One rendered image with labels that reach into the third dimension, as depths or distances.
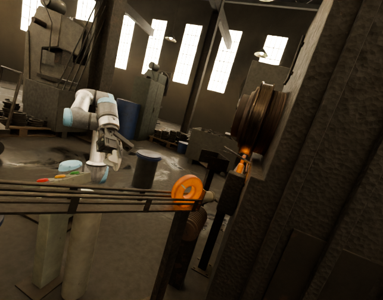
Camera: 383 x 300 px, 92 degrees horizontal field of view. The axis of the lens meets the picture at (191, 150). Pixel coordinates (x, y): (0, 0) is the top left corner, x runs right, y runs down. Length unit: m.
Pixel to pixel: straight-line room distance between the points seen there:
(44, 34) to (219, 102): 8.47
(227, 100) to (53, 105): 9.34
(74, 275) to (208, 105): 11.10
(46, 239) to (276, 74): 3.88
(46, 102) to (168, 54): 10.34
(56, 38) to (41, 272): 5.41
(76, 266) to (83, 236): 0.17
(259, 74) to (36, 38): 5.42
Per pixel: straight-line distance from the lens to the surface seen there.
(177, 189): 0.81
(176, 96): 12.52
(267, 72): 4.00
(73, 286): 1.26
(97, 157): 1.63
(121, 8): 4.15
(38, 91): 4.17
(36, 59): 6.50
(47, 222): 1.13
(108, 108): 0.97
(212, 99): 11.70
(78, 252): 1.12
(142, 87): 4.71
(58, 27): 6.12
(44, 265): 1.28
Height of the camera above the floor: 1.06
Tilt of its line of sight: 12 degrees down
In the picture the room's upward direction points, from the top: 16 degrees clockwise
